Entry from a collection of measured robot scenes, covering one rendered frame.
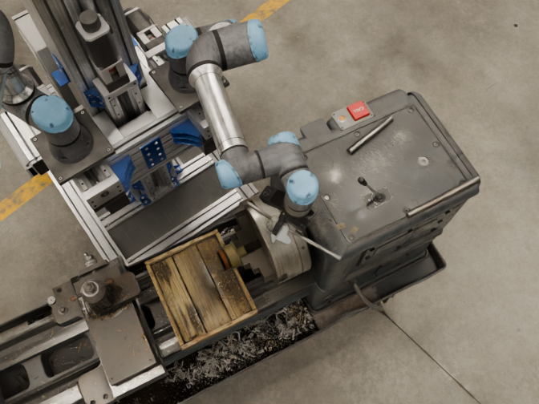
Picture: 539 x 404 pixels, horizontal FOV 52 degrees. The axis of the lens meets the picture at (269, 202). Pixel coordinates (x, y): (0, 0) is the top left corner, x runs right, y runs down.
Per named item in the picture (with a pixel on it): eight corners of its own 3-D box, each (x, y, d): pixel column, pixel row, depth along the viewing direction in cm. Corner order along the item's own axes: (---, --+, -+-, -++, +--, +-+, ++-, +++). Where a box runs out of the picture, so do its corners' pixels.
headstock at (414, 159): (391, 133, 234) (413, 78, 199) (454, 228, 218) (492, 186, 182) (265, 190, 223) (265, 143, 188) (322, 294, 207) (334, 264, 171)
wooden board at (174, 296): (217, 232, 216) (216, 228, 212) (258, 314, 204) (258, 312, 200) (146, 264, 211) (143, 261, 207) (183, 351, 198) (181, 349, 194)
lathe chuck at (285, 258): (259, 207, 212) (263, 178, 183) (297, 280, 204) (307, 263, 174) (238, 216, 211) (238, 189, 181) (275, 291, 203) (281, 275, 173)
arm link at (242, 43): (192, 26, 198) (213, 30, 148) (233, 16, 200) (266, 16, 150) (202, 60, 203) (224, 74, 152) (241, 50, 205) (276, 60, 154)
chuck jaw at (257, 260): (269, 243, 189) (285, 271, 183) (270, 249, 193) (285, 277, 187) (240, 256, 187) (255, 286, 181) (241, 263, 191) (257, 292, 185)
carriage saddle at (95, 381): (123, 260, 211) (119, 255, 206) (170, 373, 195) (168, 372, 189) (46, 294, 206) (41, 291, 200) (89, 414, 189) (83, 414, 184)
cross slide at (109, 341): (115, 258, 205) (111, 255, 201) (159, 365, 190) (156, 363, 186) (71, 278, 202) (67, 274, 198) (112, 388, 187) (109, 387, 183)
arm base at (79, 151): (42, 140, 198) (32, 126, 189) (80, 119, 201) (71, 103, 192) (62, 171, 193) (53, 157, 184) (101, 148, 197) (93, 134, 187)
